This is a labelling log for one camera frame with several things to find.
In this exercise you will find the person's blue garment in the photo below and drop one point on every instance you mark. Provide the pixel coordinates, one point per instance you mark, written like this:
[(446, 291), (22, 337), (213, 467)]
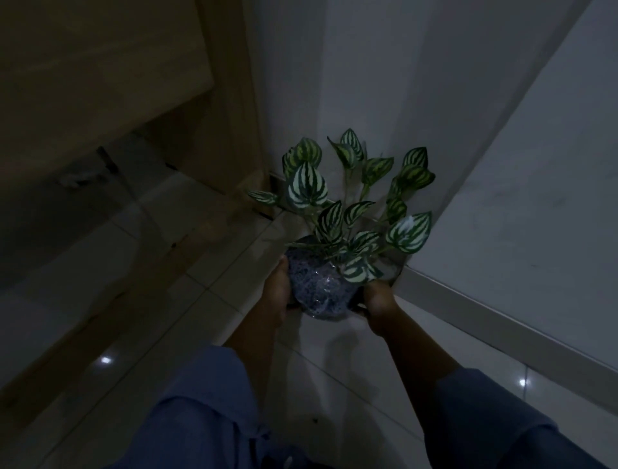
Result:
[(338, 420)]

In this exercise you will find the person's right hand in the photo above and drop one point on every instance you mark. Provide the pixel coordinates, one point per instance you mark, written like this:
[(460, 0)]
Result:
[(381, 309)]

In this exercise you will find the person's left hand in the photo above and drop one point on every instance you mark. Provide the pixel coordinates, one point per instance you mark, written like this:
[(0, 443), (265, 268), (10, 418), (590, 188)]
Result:
[(276, 294)]

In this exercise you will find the person's right thumb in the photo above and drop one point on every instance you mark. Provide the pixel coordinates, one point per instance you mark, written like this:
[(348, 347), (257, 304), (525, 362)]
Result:
[(375, 292)]

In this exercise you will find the person's right forearm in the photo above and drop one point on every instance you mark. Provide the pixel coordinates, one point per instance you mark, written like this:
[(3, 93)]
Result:
[(417, 357)]

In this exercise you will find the person's left thumb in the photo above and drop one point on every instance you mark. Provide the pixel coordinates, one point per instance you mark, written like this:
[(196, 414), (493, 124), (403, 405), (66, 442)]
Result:
[(282, 278)]

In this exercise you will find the wooden cabinet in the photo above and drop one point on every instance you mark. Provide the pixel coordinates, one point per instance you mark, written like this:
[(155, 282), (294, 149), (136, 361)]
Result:
[(111, 121)]

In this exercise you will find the person's left forearm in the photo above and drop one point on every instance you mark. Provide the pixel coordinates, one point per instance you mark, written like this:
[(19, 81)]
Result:
[(251, 348)]

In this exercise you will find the potted striped-leaf plant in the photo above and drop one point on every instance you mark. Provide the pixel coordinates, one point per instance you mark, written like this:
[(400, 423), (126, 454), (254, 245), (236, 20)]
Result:
[(338, 232)]

